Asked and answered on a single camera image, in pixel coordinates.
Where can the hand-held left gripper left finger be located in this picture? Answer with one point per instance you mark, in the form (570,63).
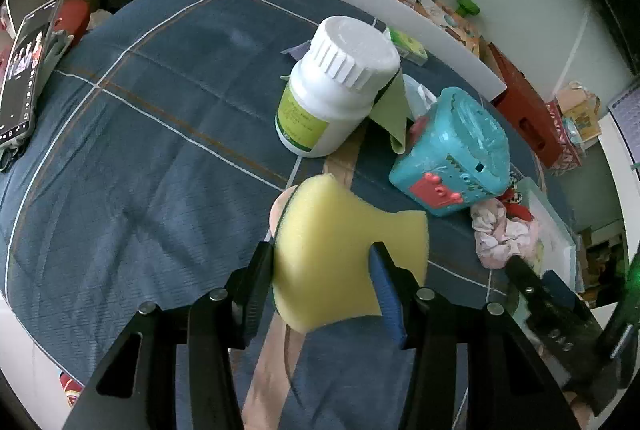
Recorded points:
(257,282)

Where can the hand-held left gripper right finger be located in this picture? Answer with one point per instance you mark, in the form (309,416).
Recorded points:
(386,297)

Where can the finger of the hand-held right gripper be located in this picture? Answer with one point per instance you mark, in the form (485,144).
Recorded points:
(540,305)
(562,292)

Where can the white tray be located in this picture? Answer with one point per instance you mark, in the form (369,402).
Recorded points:
(555,230)

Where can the yellow sponge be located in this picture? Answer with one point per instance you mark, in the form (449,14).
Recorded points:
(330,250)

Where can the light green cloth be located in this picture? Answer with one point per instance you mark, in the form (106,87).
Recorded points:
(392,115)

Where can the pink round puff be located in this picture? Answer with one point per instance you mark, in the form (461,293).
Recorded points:
(280,215)

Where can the pink scrunchie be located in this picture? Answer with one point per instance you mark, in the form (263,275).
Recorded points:
(500,235)

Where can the teal toy box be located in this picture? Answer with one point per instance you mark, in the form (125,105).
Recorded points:
(450,150)

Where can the blue plaid blanket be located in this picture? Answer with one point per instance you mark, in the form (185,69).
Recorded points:
(150,150)

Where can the red cardboard box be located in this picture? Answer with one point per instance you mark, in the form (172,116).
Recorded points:
(525,110)

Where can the white bottle with green label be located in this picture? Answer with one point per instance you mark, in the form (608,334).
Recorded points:
(330,80)

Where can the green tissue pack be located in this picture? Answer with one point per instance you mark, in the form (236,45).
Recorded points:
(407,45)

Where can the white board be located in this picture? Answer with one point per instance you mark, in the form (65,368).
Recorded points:
(425,28)

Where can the colourful picture book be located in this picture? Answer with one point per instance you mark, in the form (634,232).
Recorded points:
(445,18)

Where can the green plastic toy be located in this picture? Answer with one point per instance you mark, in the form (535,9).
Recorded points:
(467,5)

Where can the black smartphone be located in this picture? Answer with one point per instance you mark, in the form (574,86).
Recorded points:
(25,65)

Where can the red cushion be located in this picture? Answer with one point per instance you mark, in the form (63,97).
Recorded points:
(72,18)

